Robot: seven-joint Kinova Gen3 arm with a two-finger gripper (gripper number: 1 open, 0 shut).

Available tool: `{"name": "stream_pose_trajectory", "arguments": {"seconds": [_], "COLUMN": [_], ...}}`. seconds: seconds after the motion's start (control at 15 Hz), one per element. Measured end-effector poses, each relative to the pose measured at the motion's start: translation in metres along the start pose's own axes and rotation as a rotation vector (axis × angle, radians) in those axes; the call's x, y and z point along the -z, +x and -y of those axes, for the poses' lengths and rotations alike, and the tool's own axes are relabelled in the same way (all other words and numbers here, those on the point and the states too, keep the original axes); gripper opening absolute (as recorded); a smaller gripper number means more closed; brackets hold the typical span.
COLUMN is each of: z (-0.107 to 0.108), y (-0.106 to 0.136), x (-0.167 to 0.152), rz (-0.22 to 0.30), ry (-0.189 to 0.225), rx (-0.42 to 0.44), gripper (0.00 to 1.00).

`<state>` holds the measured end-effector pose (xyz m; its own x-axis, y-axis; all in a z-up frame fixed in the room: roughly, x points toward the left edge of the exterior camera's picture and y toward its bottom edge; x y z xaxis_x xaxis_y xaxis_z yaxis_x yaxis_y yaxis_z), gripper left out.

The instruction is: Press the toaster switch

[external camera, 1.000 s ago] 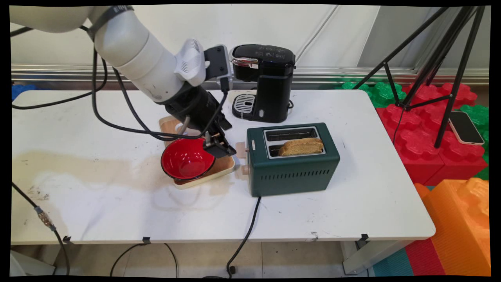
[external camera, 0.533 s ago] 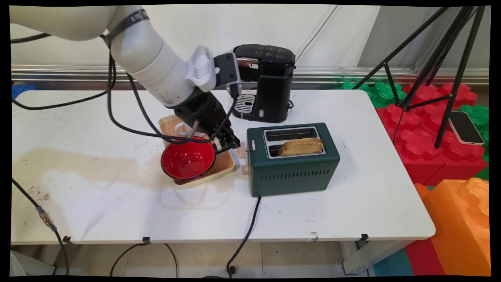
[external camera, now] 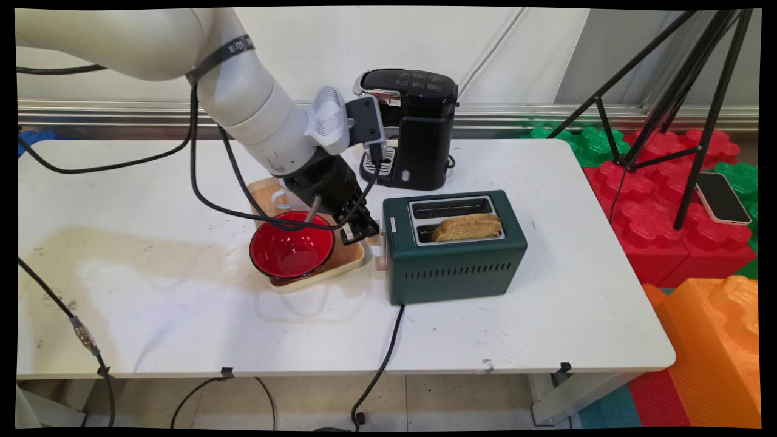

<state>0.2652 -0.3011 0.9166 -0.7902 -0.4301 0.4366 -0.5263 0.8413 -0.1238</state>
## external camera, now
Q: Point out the black tripod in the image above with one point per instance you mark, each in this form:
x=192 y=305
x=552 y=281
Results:
x=710 y=109

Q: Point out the teal foam floor mat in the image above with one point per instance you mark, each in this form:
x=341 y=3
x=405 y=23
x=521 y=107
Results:
x=607 y=414

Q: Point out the white table leg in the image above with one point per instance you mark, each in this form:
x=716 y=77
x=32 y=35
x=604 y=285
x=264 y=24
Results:
x=564 y=397

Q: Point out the blue foam building block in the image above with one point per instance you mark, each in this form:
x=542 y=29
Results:
x=30 y=141

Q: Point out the smartphone with pale case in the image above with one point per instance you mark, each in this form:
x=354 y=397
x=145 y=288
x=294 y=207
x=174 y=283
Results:
x=722 y=197

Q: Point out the grey metal spoon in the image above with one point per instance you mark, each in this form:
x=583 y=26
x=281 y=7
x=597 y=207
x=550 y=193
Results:
x=312 y=209

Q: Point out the dark green two-slot toaster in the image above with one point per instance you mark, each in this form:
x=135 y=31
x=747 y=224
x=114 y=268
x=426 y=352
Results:
x=455 y=267

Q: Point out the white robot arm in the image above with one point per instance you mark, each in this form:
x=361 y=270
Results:
x=255 y=115

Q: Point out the black coffee machine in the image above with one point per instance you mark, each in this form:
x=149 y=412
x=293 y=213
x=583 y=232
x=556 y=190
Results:
x=419 y=139

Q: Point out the wooden tray with white rim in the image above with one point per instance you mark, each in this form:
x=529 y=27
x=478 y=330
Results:
x=349 y=258

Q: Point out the red bowl with black rim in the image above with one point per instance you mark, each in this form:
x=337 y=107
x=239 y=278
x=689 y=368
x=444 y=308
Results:
x=291 y=249

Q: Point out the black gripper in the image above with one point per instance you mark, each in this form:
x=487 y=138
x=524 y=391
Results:
x=331 y=185

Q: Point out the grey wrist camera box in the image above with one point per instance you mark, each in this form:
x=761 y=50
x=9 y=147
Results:
x=365 y=121

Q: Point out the red foam floor mat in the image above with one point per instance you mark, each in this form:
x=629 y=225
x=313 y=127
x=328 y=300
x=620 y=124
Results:
x=658 y=402

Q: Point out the orange foam building block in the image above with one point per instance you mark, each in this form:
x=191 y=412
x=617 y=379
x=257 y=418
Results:
x=716 y=352

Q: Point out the red foam building block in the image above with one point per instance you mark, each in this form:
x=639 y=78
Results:
x=649 y=212

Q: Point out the toasted bread slice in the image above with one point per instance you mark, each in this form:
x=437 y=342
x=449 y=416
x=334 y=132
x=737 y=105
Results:
x=467 y=227

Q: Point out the green foam building block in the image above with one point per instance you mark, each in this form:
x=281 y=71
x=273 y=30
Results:
x=742 y=179
x=586 y=144

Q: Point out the white mug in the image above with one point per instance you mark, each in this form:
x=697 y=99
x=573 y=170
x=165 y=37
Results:
x=284 y=198

